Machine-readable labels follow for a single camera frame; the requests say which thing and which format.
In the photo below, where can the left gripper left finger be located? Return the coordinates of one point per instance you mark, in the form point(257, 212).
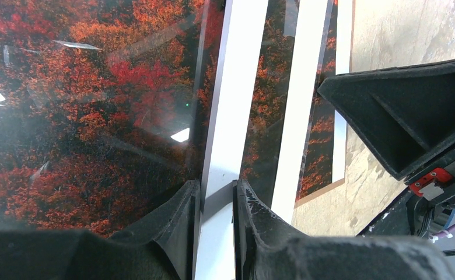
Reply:
point(164, 242)

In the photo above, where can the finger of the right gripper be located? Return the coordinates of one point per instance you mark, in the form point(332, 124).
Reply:
point(404, 115)

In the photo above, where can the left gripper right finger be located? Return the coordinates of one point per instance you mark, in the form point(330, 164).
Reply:
point(266, 247)

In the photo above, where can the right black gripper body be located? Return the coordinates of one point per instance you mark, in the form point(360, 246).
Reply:
point(434, 187)

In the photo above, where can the matted photo print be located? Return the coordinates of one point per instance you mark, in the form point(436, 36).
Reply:
point(104, 108)

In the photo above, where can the white picture frame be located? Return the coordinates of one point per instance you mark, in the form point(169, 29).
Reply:
point(239, 51)

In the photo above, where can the white mat board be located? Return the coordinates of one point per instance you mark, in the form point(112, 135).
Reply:
point(305, 60)

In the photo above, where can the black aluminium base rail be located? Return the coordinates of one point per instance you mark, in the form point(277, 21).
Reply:
point(393, 221)

